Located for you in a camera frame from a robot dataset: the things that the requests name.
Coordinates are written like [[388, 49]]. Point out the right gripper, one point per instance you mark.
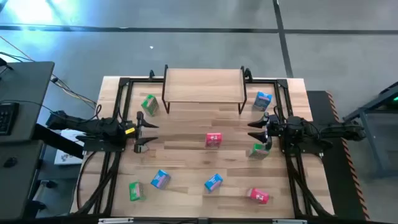
[[275, 127]]

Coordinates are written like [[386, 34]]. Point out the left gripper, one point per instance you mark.
[[140, 132]]

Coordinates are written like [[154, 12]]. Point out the green Apple Jacks cereal box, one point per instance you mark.
[[136, 191], [258, 152], [150, 105]]

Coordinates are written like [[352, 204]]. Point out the blue Rice Krispies cereal box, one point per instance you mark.
[[262, 100], [160, 179], [213, 183]]

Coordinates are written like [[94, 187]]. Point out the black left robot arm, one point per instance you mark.
[[93, 127]]

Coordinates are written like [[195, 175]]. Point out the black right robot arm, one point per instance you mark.
[[326, 130]]

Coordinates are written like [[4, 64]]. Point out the wooden shelf with black legs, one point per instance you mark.
[[203, 85]]

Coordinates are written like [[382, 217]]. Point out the black clamp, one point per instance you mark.
[[247, 74], [151, 74]]

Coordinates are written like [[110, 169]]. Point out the white cardboard box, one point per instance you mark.
[[63, 158]]

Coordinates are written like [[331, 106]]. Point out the black desk leg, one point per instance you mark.
[[56, 140]]

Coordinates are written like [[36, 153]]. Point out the grey metal stand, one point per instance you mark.
[[371, 143]]

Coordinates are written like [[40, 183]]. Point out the black floor plug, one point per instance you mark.
[[48, 184], [35, 206]]

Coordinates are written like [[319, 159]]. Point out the grey desk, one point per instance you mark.
[[28, 87]]

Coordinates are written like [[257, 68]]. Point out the black computer mouse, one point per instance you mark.
[[10, 162]]

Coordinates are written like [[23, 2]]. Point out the black keyboard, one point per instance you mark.
[[7, 118]]

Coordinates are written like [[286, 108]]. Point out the black aluminium table frame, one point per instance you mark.
[[143, 81]]

